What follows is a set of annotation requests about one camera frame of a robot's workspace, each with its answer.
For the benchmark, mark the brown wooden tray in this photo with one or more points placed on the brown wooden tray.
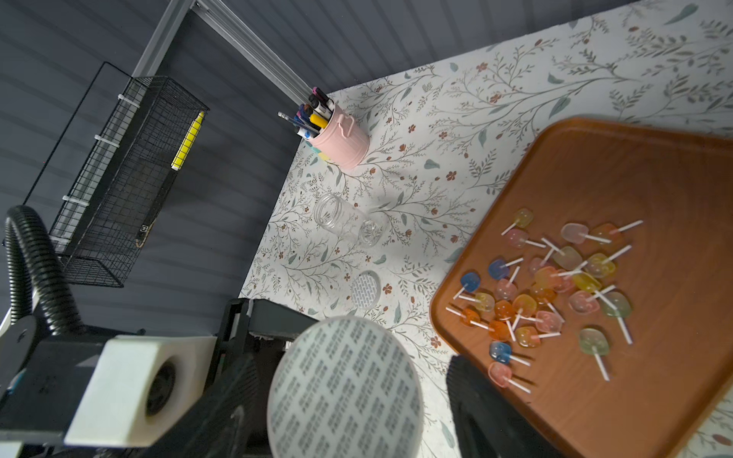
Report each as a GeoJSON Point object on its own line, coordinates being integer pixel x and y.
{"type": "Point", "coordinates": [640, 387]}

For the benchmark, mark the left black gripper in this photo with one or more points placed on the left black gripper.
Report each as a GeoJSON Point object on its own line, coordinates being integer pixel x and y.
{"type": "Point", "coordinates": [257, 328]}

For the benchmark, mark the pile of lollipop candies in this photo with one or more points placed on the pile of lollipop candies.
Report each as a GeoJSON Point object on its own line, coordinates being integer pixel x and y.
{"type": "Point", "coordinates": [573, 272]}

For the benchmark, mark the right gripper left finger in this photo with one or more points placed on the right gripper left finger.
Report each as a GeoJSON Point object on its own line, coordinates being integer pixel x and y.
{"type": "Point", "coordinates": [221, 422]}

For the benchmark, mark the pens in pink cup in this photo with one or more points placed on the pens in pink cup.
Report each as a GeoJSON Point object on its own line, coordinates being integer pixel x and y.
{"type": "Point", "coordinates": [312, 117]}

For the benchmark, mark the black wire wall basket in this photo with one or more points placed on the black wire wall basket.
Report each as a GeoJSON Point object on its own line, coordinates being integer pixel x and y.
{"type": "Point", "coordinates": [106, 217]}

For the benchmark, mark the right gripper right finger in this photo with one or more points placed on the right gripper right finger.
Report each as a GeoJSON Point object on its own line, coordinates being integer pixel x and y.
{"type": "Point", "coordinates": [486, 425]}

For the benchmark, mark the pink pen cup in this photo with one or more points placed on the pink pen cup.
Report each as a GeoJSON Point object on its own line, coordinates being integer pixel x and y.
{"type": "Point", "coordinates": [343, 141]}

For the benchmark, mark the round patterned jar lid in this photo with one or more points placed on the round patterned jar lid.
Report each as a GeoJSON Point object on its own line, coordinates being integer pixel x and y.
{"type": "Point", "coordinates": [366, 290]}

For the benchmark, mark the candy jar with patterned lid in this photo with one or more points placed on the candy jar with patterned lid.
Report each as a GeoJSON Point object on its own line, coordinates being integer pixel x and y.
{"type": "Point", "coordinates": [337, 216]}

